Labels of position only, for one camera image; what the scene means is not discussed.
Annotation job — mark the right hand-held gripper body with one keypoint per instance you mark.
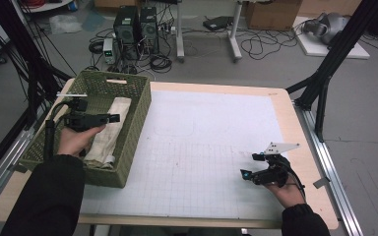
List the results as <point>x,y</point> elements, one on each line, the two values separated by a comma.
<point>275,175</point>

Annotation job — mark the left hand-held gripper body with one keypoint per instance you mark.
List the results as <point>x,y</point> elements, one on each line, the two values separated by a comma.
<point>85,119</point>

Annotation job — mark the cream printed cloth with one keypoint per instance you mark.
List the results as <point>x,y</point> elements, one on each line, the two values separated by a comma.
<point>111,141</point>

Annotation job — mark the green woven basket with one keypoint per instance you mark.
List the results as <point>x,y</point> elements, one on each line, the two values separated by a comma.
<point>105,178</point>

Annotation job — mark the person's left hand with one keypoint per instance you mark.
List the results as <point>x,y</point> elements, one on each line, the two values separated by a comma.
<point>74,142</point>

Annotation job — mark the person's right hand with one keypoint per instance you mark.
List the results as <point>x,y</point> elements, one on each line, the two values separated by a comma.
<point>290,196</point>

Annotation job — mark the white grid mat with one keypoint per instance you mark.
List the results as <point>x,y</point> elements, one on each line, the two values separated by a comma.
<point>210,114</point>

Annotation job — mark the grey power supply unit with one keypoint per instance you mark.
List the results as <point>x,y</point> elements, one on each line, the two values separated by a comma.
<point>109,50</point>

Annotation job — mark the black computer tower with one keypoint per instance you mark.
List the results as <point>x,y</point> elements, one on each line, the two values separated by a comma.
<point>125,29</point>
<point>149,29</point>

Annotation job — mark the clear plastic bag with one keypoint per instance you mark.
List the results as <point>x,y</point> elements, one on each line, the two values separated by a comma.
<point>65,23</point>

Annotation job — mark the white power strip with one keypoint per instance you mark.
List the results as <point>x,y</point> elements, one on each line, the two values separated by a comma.
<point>167,29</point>

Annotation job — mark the white desk leg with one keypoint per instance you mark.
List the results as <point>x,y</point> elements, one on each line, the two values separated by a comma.
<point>179,32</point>
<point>234,36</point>

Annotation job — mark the flat cardboard box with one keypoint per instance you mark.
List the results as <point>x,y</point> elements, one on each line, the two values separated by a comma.
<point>114,3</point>

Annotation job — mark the white round table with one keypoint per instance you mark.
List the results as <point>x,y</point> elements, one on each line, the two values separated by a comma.
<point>46,6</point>

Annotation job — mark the white floor board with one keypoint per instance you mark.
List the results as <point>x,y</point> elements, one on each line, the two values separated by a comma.
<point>315,49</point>

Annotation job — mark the black flat box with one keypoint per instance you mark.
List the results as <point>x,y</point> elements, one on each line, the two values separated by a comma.
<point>218,23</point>

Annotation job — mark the large cardboard box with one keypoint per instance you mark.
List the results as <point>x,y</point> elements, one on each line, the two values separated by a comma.
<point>272,14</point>

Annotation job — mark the grey rounded device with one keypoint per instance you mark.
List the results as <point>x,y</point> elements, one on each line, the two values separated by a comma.
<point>331,26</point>

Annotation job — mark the grey metal bracket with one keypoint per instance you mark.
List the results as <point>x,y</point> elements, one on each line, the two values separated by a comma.
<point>321,182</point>

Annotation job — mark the aluminium rail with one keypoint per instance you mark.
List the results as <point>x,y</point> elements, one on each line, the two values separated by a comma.
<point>334,177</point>
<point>3,167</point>

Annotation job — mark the black metal frame stand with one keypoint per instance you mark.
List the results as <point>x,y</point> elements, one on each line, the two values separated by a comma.
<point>23,49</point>
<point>338,49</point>

